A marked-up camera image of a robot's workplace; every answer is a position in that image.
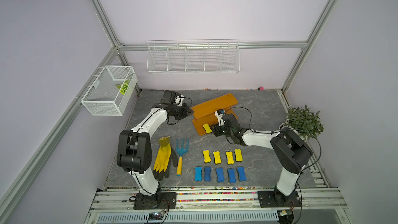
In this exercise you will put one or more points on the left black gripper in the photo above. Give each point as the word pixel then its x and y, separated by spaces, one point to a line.
pixel 186 112

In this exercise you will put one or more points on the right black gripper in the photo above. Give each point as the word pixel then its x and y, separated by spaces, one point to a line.
pixel 215 130

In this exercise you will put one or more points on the yellow whiteboard eraser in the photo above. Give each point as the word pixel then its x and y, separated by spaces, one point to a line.
pixel 217 157
pixel 206 155
pixel 238 155
pixel 230 157
pixel 207 128

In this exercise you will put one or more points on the orange two-tier wooden shelf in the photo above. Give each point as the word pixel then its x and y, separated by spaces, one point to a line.
pixel 204 113

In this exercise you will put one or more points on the blue whiteboard eraser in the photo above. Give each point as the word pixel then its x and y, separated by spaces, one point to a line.
pixel 231 176
pixel 241 174
pixel 198 174
pixel 207 174
pixel 220 175

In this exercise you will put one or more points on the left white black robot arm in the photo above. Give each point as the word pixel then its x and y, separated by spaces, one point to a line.
pixel 135 150

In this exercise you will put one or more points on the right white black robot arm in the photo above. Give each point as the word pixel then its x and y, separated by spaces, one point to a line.
pixel 291 150

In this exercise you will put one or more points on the blue yellow garden fork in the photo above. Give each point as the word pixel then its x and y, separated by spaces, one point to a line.
pixel 181 148

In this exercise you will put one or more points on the yellow black gardening glove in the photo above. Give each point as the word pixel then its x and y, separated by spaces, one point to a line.
pixel 166 157

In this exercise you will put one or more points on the green toy in basket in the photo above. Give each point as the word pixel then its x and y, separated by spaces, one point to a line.
pixel 123 88

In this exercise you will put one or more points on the potted green plant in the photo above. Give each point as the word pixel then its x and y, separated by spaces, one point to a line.
pixel 304 121

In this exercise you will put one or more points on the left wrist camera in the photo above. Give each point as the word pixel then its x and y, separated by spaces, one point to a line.
pixel 172 97

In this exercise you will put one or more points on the long white wire wall basket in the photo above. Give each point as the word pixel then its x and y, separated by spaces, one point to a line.
pixel 193 56

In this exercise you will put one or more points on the white wire side basket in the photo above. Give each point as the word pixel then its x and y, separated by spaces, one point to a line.
pixel 103 97

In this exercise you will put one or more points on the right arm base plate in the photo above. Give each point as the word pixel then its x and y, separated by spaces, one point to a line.
pixel 270 199

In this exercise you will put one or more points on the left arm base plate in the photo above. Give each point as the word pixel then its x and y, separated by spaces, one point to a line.
pixel 154 200

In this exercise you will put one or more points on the aluminium rail frame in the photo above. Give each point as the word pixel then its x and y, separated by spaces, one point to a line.
pixel 220 205

